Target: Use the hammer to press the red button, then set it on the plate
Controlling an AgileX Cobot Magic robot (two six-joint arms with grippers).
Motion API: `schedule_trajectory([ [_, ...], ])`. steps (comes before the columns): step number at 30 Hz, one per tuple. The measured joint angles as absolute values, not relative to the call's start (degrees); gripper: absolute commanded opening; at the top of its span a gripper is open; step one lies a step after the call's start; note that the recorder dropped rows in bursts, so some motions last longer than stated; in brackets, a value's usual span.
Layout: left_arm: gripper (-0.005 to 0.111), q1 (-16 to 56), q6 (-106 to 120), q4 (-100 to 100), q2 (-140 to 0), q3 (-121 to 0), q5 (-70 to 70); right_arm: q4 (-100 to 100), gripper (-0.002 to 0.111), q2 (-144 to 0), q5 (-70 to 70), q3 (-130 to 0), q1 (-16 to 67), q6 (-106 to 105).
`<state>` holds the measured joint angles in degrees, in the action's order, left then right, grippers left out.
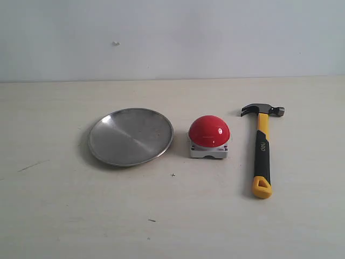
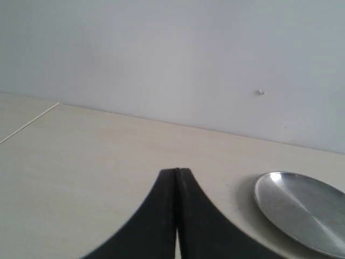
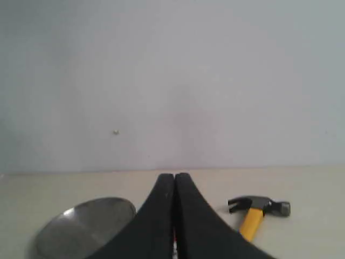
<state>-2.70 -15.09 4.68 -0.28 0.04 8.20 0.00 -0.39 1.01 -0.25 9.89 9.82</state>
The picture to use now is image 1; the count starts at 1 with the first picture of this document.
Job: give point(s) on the red dome push button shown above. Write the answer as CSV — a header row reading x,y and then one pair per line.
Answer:
x,y
209,136

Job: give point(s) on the yellow black claw hammer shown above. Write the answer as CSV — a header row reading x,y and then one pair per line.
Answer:
x,y
261,185

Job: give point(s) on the round stainless steel plate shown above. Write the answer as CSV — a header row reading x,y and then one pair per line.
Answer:
x,y
130,137

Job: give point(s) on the small white wall plug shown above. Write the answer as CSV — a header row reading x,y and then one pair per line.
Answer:
x,y
116,43

